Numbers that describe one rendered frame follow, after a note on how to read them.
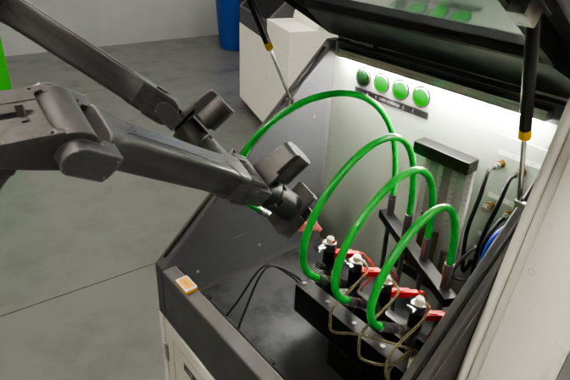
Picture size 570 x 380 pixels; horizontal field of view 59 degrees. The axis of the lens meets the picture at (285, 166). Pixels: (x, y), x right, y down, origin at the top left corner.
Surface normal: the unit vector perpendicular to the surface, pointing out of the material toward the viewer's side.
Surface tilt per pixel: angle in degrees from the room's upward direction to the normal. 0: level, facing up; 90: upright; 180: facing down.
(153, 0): 90
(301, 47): 90
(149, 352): 0
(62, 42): 75
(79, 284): 0
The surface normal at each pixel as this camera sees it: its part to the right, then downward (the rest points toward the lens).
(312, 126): 0.63, 0.37
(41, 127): 0.32, -0.66
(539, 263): -0.74, 0.04
